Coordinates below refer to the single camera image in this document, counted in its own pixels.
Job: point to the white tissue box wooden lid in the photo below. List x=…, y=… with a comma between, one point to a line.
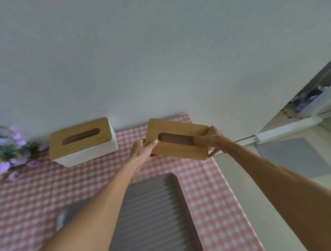
x=82, y=142

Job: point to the person's right forearm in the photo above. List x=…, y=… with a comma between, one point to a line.
x=279, y=186

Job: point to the grey floor mat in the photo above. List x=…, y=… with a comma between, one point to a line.
x=297, y=157

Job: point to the grey ribbed tray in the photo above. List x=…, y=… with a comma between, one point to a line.
x=157, y=214

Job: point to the pink checkered tablecloth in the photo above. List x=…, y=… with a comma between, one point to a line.
x=219, y=201

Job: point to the person's left hand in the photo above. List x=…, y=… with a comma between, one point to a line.
x=139, y=153

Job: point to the person's right hand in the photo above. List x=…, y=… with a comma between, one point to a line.
x=214, y=141

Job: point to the purple artificial flowers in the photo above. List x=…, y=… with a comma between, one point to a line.
x=15, y=152

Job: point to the person's left forearm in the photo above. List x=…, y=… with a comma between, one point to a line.
x=103, y=204

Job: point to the person's left thumb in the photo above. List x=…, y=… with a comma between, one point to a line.
x=151, y=145

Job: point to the person's right thumb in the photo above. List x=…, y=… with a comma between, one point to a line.
x=203, y=140

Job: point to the white door frame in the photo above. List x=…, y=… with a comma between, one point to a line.
x=292, y=126

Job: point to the pile of slippers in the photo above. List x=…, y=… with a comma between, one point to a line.
x=307, y=99

